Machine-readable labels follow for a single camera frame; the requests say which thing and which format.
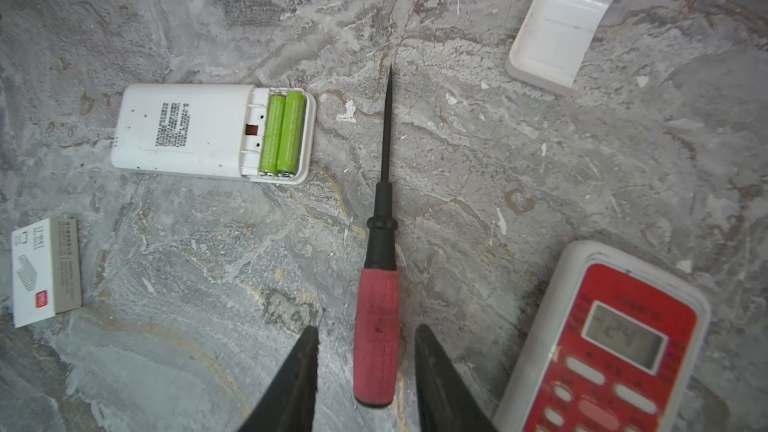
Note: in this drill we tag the red handled screwdriver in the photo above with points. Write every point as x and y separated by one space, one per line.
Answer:
377 321

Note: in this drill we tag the white battery cover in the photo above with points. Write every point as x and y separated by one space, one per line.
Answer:
552 41

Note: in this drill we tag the small white box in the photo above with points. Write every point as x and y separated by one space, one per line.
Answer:
45 270

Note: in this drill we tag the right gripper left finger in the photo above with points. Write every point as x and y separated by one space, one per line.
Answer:
289 402

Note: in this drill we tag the green battery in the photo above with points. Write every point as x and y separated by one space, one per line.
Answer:
291 134
272 134

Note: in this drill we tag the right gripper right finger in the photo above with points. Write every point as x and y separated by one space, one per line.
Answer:
444 401

